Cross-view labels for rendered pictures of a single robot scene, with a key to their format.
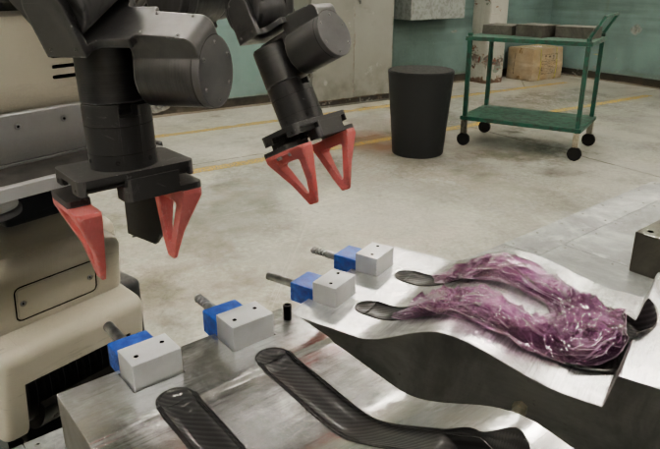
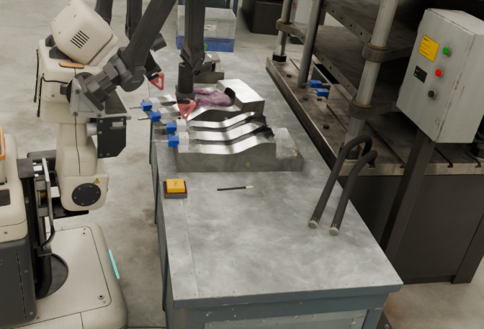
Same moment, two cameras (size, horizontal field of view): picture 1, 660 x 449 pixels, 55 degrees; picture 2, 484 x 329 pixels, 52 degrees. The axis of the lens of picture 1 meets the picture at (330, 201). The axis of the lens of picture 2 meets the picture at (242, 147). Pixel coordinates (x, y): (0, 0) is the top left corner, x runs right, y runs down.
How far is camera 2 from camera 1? 1.75 m
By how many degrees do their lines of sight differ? 61
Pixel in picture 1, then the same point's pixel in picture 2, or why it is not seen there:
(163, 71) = (205, 68)
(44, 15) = (199, 63)
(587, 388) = (235, 108)
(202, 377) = (191, 137)
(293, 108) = (153, 63)
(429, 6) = not seen: outside the picture
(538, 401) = (229, 115)
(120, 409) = (193, 147)
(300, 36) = (158, 42)
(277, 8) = not seen: hidden behind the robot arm
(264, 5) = not seen: hidden behind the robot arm
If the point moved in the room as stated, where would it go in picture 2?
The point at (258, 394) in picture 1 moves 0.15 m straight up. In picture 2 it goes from (204, 134) to (207, 100)
